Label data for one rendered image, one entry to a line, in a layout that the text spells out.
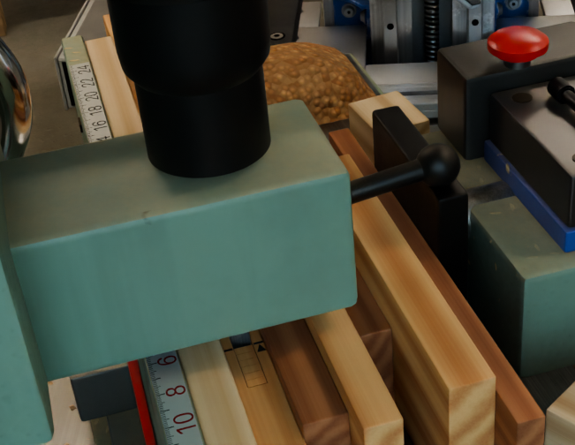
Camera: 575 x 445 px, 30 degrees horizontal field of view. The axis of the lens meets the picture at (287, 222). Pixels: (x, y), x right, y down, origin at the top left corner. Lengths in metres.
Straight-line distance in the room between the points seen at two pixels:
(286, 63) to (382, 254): 0.28
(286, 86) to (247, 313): 0.30
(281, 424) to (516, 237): 0.15
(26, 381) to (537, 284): 0.23
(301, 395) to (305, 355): 0.03
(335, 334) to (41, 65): 2.62
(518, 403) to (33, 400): 0.18
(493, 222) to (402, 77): 0.65
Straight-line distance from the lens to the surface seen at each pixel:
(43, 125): 2.74
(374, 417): 0.44
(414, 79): 1.16
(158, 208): 0.42
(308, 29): 1.29
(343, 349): 0.47
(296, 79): 0.74
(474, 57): 0.57
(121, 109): 0.68
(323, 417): 0.45
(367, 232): 0.51
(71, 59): 0.75
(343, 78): 0.75
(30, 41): 3.21
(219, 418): 0.45
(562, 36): 0.60
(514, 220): 0.53
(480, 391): 0.43
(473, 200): 0.54
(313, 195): 0.43
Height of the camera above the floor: 1.26
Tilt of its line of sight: 34 degrees down
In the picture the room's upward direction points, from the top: 6 degrees counter-clockwise
